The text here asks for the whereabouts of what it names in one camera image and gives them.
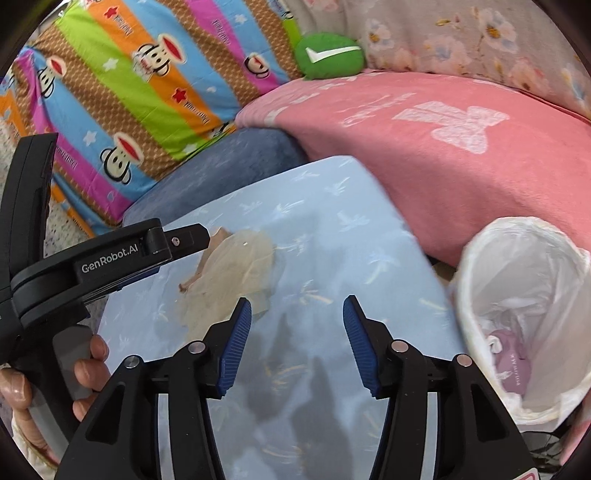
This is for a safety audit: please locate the green plush toy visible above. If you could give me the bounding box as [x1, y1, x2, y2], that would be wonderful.
[294, 32, 367, 81]

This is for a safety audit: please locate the white plastic trash bag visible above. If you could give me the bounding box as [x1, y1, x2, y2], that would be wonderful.
[445, 216, 591, 432]

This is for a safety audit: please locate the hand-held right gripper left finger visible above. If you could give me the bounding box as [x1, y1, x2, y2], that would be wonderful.
[54, 298, 253, 480]

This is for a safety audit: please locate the floral beige pillow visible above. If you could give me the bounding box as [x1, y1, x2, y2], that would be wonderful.
[286, 0, 591, 121]

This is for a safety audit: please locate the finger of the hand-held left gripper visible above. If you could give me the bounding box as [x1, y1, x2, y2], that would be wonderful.
[144, 223, 211, 262]

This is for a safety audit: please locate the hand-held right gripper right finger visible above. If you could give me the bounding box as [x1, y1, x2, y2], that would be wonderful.
[342, 295, 541, 480]

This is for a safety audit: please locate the person's left hand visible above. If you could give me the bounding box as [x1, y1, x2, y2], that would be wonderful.
[0, 335, 110, 467]

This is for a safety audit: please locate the pink blanket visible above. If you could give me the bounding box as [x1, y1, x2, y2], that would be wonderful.
[235, 69, 591, 268]

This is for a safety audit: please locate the colourful striped monkey cloth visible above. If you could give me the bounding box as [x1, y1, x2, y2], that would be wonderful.
[0, 0, 315, 238]

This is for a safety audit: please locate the light blue palm-print cloth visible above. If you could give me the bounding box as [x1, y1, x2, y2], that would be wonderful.
[95, 155, 467, 480]

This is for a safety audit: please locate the translucent beige plastic wrapper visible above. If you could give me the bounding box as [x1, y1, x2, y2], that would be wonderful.
[178, 227, 278, 340]

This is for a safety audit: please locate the blue-grey cushion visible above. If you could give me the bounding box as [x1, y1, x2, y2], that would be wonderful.
[121, 127, 310, 227]

